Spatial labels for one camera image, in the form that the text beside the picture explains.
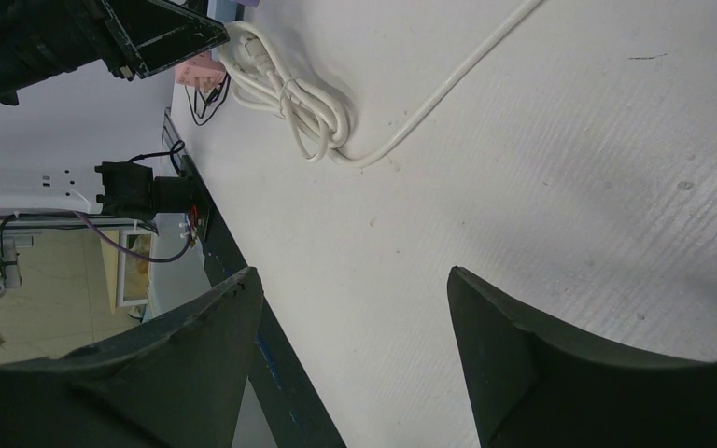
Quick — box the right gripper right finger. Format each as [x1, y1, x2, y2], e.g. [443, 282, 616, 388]
[447, 267, 717, 447]

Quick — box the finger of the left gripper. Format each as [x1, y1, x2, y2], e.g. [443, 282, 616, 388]
[95, 0, 229, 79]

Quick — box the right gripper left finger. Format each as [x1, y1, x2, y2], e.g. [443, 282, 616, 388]
[0, 267, 264, 447]

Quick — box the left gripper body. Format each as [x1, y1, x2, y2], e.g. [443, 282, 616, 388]
[0, 1, 124, 106]

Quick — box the pink cube adapter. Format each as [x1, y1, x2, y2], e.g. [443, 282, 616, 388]
[175, 52, 227, 92]

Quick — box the white coiled cable centre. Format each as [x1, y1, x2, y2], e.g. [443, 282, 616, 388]
[217, 0, 545, 169]

